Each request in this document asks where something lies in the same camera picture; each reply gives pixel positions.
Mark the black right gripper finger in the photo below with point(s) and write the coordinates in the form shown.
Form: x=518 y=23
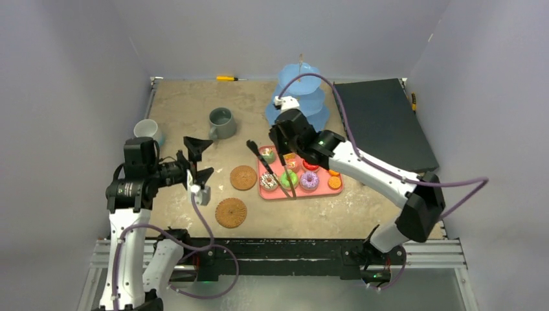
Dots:
x=291 y=132
x=277 y=138

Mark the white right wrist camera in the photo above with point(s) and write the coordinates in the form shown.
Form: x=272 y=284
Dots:
x=285 y=103

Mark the grey-green ceramic mug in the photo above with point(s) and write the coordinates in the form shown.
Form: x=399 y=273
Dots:
x=222 y=124

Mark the chocolate drizzle white donut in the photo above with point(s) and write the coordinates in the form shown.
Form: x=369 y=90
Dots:
x=268 y=181

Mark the red frosted donut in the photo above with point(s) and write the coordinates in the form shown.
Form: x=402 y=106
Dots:
x=310 y=167

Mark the pink cupcake with cream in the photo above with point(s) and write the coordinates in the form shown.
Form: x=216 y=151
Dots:
x=293 y=165

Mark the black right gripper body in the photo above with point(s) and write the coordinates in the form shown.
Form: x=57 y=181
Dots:
x=280 y=137

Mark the yellow tool at right wall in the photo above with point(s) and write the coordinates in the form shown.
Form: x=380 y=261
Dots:
x=413 y=102

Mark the purple frosted donut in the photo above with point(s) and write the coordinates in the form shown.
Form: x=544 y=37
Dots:
x=309 y=180

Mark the white ceramic mug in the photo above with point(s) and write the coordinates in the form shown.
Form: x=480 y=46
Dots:
x=149 y=128

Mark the green frosted donut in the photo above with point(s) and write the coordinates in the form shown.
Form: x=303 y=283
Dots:
x=288 y=180

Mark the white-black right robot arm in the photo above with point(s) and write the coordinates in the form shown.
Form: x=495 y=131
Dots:
x=421 y=204

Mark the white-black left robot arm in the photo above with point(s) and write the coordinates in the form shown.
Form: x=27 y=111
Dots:
x=131 y=284

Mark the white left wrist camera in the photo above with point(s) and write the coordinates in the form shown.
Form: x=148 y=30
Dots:
x=200 y=196

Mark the green cupcake with cream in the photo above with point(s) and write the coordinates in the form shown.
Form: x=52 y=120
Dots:
x=268 y=154

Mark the blue three-tier cake stand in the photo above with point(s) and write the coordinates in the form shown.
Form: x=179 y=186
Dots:
x=305 y=90

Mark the yellow-handled screwdriver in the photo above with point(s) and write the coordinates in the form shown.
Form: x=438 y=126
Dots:
x=229 y=79

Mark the pink rectangular tray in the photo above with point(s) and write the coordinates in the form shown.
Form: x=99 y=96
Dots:
x=278 y=168

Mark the lower woven rattan coaster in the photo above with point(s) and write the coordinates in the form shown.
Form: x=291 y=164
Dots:
x=231 y=213

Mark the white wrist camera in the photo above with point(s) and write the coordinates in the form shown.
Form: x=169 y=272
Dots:
x=200 y=196
x=285 y=103

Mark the black aluminium base frame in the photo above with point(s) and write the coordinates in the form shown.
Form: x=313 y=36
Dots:
x=343 y=258

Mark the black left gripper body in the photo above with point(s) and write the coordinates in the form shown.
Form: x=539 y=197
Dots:
x=183 y=166

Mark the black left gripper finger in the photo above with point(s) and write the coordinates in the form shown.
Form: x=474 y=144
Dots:
x=200 y=177
x=196 y=147

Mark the black food tongs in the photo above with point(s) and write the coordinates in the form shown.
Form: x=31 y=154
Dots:
x=253 y=147

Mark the round orange sandwich biscuit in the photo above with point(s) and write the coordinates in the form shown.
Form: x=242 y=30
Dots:
x=334 y=182

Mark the upper woven rattan coaster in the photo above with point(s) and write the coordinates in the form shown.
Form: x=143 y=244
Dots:
x=243 y=177

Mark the woven rattan coaster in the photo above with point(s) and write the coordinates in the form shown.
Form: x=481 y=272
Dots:
x=231 y=213
x=243 y=177

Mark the dark teal flat box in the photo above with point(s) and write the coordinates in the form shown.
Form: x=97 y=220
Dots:
x=383 y=124

